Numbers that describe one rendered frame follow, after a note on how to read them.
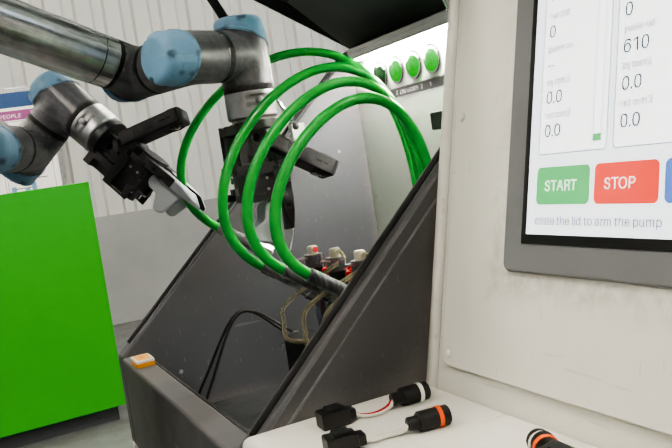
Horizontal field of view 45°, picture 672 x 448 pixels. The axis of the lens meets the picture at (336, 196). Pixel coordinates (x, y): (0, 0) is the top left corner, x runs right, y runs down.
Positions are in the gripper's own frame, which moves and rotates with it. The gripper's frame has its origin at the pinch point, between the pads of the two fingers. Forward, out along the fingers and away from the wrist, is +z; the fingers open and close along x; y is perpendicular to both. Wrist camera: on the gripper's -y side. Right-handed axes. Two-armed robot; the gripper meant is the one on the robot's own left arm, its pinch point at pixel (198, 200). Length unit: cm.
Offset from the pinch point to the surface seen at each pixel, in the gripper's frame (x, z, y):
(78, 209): -265, -155, 81
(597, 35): 51, 39, -40
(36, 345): -261, -123, 147
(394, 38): -12.8, 4.5, -41.9
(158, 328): -15.7, 3.0, 24.2
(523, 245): 43, 45, -23
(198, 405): 18.6, 25.2, 17.9
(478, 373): 37, 50, -10
